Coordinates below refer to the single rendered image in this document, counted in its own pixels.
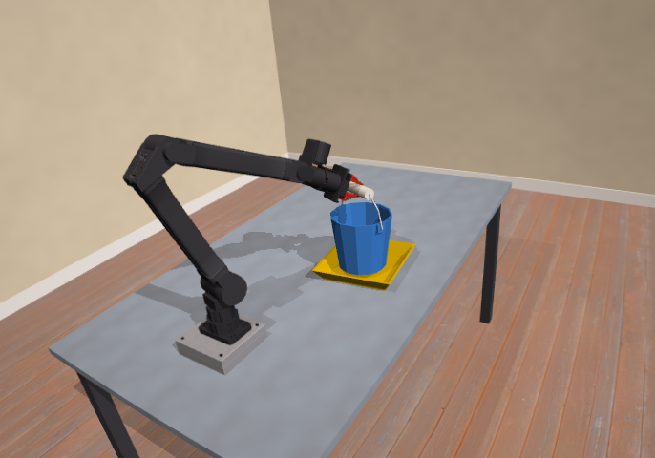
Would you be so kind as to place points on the yellow rectangular tray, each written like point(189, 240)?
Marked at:
point(328, 268)

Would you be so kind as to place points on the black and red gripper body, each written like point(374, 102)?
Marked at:
point(336, 183)

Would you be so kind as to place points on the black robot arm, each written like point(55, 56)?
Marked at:
point(157, 154)

